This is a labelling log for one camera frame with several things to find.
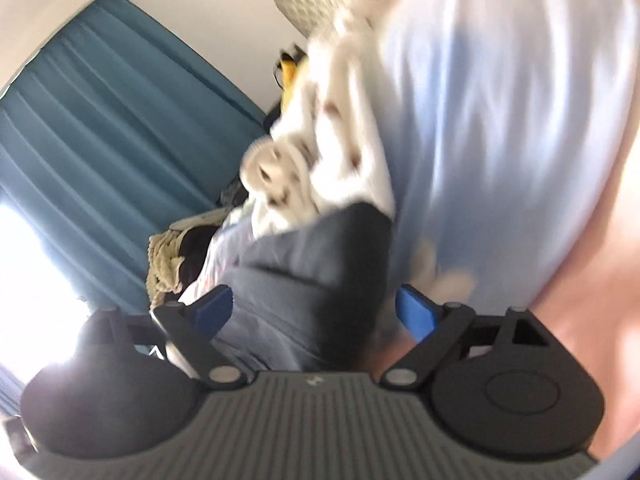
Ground black clothes pile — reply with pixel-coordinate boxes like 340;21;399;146
178;226;219;289

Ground pastel pink blue bedsheet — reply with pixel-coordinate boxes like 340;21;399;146
353;0;639;458

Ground yellow Pikachu plush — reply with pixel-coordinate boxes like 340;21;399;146
279;54;308;114

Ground teal curtain right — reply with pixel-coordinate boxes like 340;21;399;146
1;0;265;312

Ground black drawstring trousers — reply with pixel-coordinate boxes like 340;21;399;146
210;203;392;374

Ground beige knitted blanket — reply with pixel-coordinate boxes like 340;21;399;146
145;208;230;309

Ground wall socket with charger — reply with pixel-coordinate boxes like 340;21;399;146
272;44;307;91

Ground white patterned blanket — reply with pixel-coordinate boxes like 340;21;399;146
248;0;396;237

